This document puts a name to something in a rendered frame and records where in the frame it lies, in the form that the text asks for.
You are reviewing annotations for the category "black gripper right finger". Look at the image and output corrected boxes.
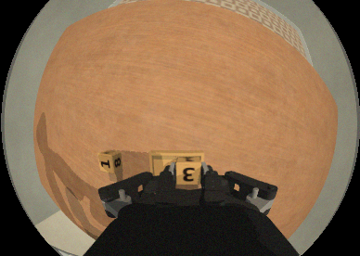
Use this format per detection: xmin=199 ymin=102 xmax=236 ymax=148
xmin=200 ymin=161 xmax=278 ymax=215

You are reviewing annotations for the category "small tan open tray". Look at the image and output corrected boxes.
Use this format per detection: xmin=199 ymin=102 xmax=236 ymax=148
xmin=149 ymin=150 xmax=204 ymax=176

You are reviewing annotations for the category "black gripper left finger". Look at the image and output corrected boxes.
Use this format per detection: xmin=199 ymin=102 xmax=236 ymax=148
xmin=98 ymin=162 xmax=177 ymax=218

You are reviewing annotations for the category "tan number cube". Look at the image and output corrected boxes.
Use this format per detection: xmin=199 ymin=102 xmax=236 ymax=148
xmin=97 ymin=150 xmax=122 ymax=174
xmin=175 ymin=157 xmax=201 ymax=185

